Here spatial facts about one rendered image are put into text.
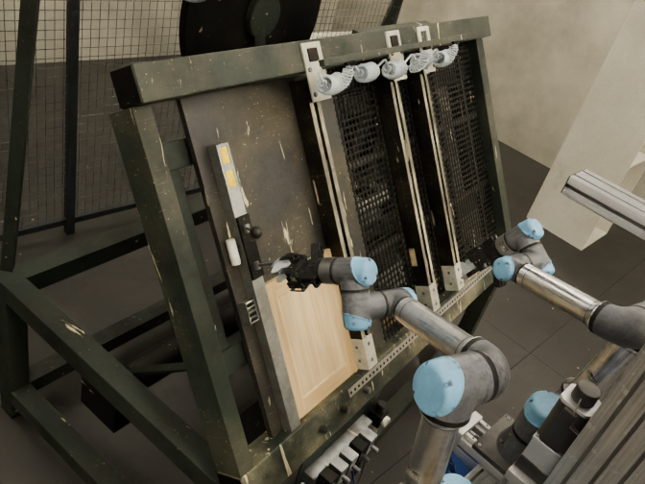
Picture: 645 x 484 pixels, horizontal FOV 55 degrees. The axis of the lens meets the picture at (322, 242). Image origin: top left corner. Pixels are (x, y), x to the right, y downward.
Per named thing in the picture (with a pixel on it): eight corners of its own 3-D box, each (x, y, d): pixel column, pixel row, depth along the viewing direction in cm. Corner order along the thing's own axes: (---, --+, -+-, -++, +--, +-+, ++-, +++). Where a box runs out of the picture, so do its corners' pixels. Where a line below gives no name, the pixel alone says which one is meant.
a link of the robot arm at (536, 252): (522, 285, 198) (507, 254, 202) (544, 279, 204) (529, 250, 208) (539, 275, 192) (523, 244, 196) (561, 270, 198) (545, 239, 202)
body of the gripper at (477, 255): (475, 249, 223) (499, 232, 215) (488, 269, 221) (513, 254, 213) (464, 254, 218) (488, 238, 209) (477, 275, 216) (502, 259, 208)
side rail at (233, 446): (216, 471, 190) (240, 479, 183) (107, 113, 163) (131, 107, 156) (229, 459, 194) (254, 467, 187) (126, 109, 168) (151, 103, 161)
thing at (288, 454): (225, 505, 192) (250, 514, 185) (215, 471, 189) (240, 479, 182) (498, 260, 355) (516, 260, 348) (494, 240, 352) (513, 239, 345)
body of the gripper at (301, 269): (277, 272, 173) (310, 272, 166) (293, 252, 179) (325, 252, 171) (289, 292, 177) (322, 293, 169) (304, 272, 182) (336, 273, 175)
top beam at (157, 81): (119, 110, 159) (142, 104, 153) (107, 71, 157) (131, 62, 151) (473, 39, 322) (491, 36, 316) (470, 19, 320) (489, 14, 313)
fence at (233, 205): (282, 429, 204) (291, 431, 202) (206, 147, 182) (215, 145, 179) (292, 422, 208) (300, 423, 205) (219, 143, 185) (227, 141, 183)
